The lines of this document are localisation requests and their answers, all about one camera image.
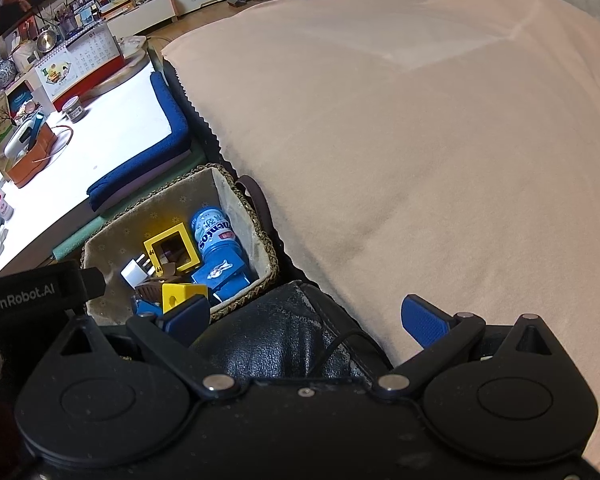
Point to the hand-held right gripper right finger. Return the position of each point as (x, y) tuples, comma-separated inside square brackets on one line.
[(422, 322)]

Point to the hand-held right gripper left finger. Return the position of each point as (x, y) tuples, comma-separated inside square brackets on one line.
[(187, 317)]

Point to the yellow block with round hole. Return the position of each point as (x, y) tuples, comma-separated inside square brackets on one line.
[(182, 296)]

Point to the small blue building block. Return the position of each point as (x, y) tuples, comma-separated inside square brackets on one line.
[(145, 307)]

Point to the brown building block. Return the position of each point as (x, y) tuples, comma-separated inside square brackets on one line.
[(152, 290)]

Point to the yellow hollow building block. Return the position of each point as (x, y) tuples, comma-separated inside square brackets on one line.
[(190, 255)]

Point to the white plug adapter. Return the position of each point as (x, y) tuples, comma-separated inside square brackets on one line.
[(135, 271)]

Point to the blue candy bottle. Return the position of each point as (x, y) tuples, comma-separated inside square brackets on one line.
[(212, 232)]

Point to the woven basket with floral lining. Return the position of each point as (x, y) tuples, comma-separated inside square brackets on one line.
[(130, 230)]

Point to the green mat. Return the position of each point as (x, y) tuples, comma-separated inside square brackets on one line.
[(75, 245)]

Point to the red capped white spray bottle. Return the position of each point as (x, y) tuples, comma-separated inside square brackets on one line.
[(0, 205)]

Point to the orange leather organizer box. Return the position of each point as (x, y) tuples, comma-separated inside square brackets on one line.
[(30, 162)]

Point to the lavender mat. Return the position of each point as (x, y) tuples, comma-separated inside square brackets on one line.
[(145, 185)]

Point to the white handheld device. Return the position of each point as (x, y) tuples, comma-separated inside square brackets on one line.
[(20, 137)]

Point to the beige blanket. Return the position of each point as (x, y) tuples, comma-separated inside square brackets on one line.
[(405, 150)]

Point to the small lidded jar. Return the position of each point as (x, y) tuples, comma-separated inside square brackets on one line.
[(72, 109)]

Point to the blue cushion mat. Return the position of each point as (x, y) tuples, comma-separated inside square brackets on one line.
[(172, 115)]

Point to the blue and white vase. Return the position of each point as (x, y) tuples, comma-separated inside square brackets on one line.
[(4, 72)]

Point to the white rice cooker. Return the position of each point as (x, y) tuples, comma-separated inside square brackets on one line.
[(25, 57)]

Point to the desk calendar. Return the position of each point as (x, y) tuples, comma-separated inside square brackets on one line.
[(85, 60)]

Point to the round marble tray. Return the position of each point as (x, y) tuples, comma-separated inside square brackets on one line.
[(130, 62)]

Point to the round metal bowl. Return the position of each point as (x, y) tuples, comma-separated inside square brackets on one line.
[(46, 41)]

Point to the white low cabinet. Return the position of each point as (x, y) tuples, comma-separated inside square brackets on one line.
[(145, 12)]

